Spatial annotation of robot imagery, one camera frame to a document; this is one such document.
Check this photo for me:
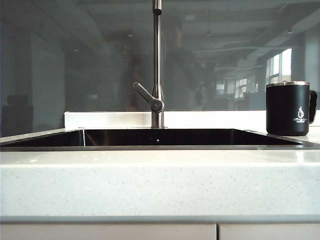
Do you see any steel faucet lever handle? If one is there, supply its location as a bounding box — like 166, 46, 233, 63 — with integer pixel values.
132, 81, 165, 113

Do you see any black steel-rimmed office mug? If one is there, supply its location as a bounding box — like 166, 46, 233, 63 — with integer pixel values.
265, 80, 319, 137

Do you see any black sink basin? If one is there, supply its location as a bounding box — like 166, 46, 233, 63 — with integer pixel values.
0, 127, 320, 151

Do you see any stainless steel faucet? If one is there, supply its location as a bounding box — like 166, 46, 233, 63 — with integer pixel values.
150, 0, 166, 129

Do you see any white raised counter ledge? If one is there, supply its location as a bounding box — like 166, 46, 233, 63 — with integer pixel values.
63, 109, 320, 130

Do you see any wide beige cabinet door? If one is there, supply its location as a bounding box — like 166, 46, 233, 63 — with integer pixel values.
0, 223, 218, 240

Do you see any narrow beige cabinet door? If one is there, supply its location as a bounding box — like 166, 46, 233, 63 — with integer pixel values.
219, 223, 320, 240

